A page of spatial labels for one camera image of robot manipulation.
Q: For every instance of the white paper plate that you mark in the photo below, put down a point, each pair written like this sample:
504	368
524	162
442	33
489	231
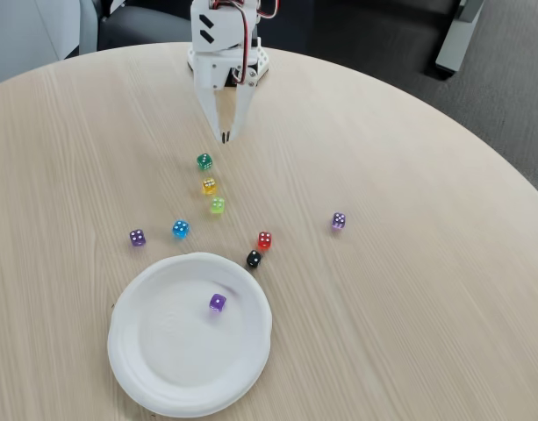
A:
181	351

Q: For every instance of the yellow translucent die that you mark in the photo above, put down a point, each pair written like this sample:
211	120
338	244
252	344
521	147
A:
209	186

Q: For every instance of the black office chair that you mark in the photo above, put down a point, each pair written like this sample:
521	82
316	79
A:
141	28

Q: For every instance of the lime green translucent die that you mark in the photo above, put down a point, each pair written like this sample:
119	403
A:
217	205

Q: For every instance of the blue translucent die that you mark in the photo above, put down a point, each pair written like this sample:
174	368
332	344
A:
180	229

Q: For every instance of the red translucent die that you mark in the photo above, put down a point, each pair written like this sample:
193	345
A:
264	240

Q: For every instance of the light purple translucent die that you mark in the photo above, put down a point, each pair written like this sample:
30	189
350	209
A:
338	220

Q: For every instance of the black die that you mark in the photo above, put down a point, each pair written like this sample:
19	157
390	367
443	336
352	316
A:
254	259

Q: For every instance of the white cabinet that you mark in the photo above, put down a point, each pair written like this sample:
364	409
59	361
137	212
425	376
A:
23	35

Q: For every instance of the grey desk leg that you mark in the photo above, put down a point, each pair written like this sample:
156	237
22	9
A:
453	44

